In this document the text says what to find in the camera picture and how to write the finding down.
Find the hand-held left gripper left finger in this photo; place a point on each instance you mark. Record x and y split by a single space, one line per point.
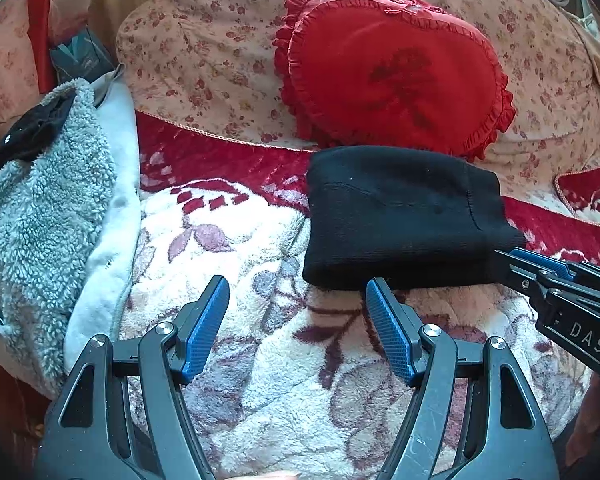
205 332

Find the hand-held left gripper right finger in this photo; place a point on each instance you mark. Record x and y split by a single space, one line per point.
390 332

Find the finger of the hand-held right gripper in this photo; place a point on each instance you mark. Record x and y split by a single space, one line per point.
545 264
522 275

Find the black pants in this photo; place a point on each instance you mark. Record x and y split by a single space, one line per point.
395 220

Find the red white floral plush blanket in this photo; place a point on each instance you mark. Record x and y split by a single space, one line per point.
280 385

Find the grey-blue fleece jacket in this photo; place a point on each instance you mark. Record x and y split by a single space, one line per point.
45 240

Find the red heart-shaped frilled pillow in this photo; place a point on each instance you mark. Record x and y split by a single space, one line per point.
390 65

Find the small black garment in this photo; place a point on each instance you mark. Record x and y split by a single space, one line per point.
30 132

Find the teal packet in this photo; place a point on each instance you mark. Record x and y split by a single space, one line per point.
80 57

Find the pink floral pillow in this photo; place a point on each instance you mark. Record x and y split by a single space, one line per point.
5 60

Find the beige satin cloth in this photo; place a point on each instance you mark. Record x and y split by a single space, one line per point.
115 5

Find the red cloth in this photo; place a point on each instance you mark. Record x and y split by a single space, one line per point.
40 25

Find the wooden bed frame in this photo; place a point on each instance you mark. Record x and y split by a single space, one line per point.
5 410

